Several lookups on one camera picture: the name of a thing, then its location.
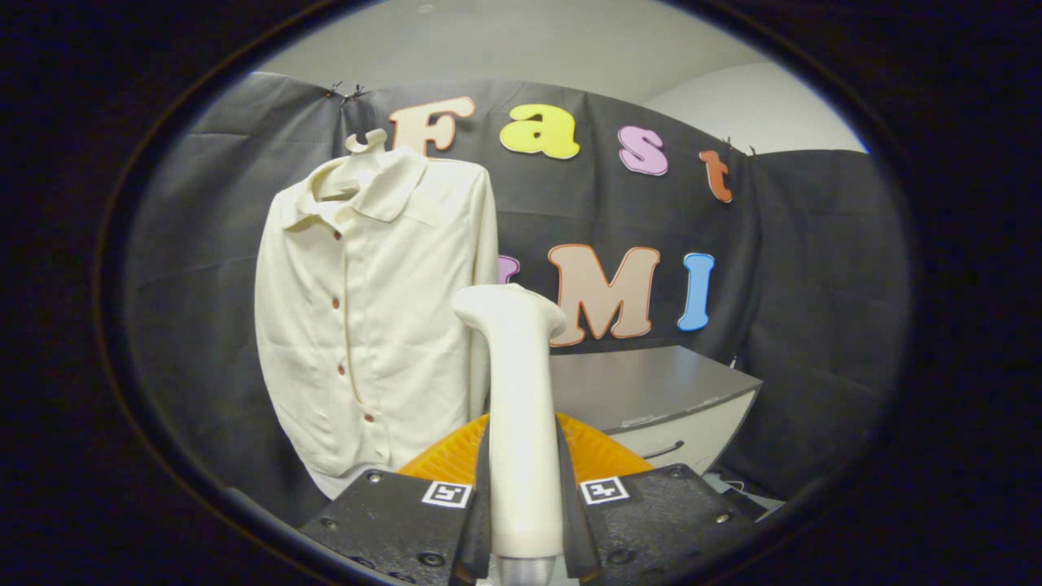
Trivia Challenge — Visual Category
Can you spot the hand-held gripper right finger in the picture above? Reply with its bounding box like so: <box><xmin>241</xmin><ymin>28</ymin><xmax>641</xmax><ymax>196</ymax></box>
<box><xmin>555</xmin><ymin>412</ymin><xmax>758</xmax><ymax>584</ymax></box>

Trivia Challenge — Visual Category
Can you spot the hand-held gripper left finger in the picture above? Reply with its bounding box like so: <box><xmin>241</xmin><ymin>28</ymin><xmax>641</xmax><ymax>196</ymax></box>
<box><xmin>298</xmin><ymin>413</ymin><xmax>494</xmax><ymax>586</ymax></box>

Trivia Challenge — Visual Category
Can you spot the white garment steamer head with hose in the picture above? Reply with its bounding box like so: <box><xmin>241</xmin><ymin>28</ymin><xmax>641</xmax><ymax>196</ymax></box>
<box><xmin>450</xmin><ymin>283</ymin><xmax>568</xmax><ymax>586</ymax></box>

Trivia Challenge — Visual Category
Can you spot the cream button-up shirt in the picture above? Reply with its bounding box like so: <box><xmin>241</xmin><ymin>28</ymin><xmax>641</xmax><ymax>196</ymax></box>
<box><xmin>254</xmin><ymin>146</ymin><xmax>500</xmax><ymax>479</ymax></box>

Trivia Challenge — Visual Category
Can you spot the grey-topped white cabinet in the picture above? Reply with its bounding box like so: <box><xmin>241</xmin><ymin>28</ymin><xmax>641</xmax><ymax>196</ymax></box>
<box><xmin>549</xmin><ymin>345</ymin><xmax>764</xmax><ymax>477</ymax></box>

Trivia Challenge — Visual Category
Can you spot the cream plastic hanger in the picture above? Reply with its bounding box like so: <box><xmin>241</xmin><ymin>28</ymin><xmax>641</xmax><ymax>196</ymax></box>
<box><xmin>313</xmin><ymin>129</ymin><xmax>389</xmax><ymax>200</ymax></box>

